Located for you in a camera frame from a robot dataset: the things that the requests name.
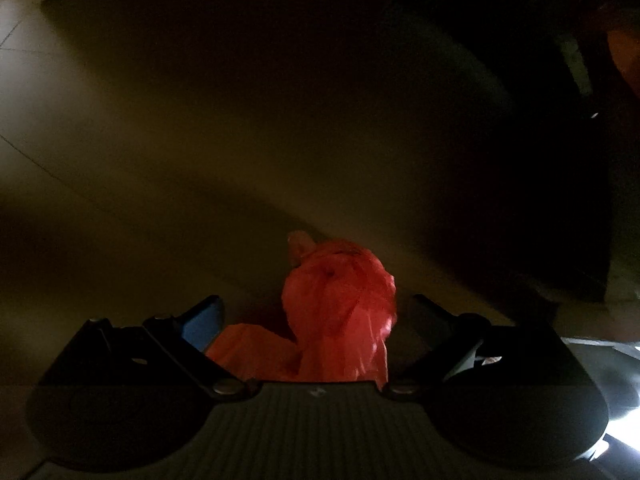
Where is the red plastic bag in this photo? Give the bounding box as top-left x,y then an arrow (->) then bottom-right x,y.
205,230 -> 399,392

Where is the large dark bin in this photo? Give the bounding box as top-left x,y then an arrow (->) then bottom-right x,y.
377,0 -> 618,306

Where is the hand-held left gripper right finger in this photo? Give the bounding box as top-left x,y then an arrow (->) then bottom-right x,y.
382,294 -> 501,402

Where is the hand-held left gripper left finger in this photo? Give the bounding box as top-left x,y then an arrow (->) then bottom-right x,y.
87,294 -> 251,402

